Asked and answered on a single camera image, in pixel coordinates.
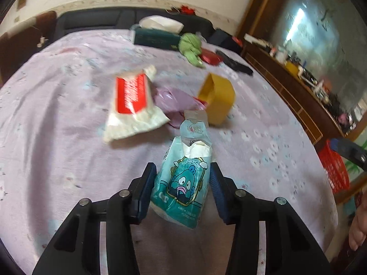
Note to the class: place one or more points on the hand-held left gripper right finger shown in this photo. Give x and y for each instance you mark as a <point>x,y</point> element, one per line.
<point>218,189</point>

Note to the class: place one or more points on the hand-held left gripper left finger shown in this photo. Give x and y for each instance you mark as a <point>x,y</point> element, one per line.
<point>144,189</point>

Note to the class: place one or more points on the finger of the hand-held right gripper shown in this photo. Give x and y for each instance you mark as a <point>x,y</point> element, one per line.
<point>349,150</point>

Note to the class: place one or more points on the red plastic basket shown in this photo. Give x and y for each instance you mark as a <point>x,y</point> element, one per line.
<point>332,166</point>

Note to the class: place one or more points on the teal cartoon tissue pack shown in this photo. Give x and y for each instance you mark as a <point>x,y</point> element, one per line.
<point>177,183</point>

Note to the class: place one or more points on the person's right hand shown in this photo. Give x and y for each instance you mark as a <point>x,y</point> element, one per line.
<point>359,232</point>

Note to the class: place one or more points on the floral purple tablecloth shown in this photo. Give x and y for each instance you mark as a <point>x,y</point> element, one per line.
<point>71,149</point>

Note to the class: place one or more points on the yellow hexagonal container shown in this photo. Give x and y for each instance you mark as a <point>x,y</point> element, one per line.
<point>220,100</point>

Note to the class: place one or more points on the wooden counter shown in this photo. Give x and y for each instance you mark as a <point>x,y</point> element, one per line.
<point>286,83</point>

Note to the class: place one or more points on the purple plastic bag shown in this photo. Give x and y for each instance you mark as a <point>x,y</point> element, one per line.
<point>175,100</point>

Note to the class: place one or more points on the red and white packet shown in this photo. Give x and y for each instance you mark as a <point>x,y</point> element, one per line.
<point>129,94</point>

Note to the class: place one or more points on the yellow box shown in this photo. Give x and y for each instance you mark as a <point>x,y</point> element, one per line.
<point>292,68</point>

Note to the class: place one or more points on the black flat pouch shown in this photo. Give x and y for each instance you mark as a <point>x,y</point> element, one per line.
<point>235,63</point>

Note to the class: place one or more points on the red foil packet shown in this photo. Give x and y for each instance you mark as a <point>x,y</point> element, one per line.
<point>210,57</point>

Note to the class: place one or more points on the green plush toy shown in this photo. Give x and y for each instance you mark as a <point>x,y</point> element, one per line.
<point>189,43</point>

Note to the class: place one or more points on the dark teal tissue box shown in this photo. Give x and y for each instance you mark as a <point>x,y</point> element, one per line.
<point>154,38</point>

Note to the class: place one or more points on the dark sofa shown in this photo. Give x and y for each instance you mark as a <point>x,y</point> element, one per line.
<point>100,20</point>

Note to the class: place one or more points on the red ornament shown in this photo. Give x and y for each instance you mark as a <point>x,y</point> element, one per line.
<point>187,9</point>

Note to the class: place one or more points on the small wall plaque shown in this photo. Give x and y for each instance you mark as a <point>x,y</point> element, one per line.
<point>21,2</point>

